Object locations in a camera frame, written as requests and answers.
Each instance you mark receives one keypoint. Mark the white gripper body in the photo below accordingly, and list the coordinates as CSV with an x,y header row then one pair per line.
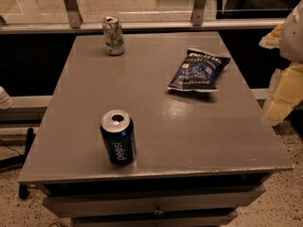
x,y
293,35

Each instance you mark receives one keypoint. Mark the grey cabinet table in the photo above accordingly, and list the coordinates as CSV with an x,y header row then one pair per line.
x,y
198,157

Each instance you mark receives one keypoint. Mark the left metal railing bracket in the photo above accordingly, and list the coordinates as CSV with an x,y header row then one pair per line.
x,y
73,13

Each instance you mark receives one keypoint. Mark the green white soda can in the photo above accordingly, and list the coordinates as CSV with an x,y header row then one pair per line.
x,y
112,31

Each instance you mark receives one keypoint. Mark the drawer lock knob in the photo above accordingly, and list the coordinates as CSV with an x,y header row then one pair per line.
x,y
158,211

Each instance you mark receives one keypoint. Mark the right metal railing bracket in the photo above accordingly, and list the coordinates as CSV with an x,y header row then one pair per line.
x,y
198,11

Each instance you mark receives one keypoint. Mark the blue pepsi can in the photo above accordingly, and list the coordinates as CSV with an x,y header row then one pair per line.
x,y
117,130

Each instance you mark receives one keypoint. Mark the blue chip bag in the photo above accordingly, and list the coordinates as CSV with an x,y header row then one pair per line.
x,y
198,72

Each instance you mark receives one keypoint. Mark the black stand base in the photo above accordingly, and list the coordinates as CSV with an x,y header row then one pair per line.
x,y
17,161

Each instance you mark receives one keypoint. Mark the white object at left edge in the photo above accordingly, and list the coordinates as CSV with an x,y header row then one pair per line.
x,y
5,100

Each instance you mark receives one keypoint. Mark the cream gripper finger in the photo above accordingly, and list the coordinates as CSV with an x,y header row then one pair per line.
x,y
285,92
271,40

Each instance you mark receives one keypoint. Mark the metal railing bracket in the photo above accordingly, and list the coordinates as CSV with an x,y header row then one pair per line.
x,y
73,13
198,11

